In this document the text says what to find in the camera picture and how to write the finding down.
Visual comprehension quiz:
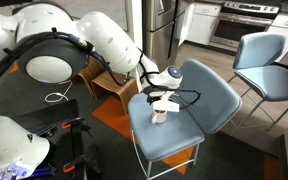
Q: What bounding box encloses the blue padded metal-leg chair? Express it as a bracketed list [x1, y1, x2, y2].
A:
[127, 58, 243, 180]
[227, 31, 288, 131]

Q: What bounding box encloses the curved wooden stool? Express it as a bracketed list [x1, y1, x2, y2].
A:
[71, 58, 107, 99]
[90, 69, 140, 116]

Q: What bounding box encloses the stainless steel oven range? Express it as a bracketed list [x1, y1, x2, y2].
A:
[208, 0, 282, 53]

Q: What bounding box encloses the black orange bar clamp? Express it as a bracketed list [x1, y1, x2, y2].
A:
[62, 152, 102, 174]
[61, 116, 94, 138]

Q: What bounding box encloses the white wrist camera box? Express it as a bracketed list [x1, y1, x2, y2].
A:
[151, 99, 181, 114]

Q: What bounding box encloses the white looped floor cable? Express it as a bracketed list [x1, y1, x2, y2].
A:
[43, 79, 74, 104]

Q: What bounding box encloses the white patterned ceramic mug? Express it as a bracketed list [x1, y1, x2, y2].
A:
[151, 109, 169, 125]

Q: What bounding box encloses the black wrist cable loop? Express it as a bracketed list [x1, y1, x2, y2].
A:
[138, 48, 202, 109]

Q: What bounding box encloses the white kitchen cabinet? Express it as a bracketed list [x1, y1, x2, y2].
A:
[178, 1, 223, 47]
[266, 13, 288, 63]

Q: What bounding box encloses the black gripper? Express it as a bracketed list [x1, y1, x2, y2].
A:
[143, 85, 173, 104]

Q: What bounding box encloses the stainless steel fridge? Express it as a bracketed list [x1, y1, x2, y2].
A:
[141, 0, 188, 71]

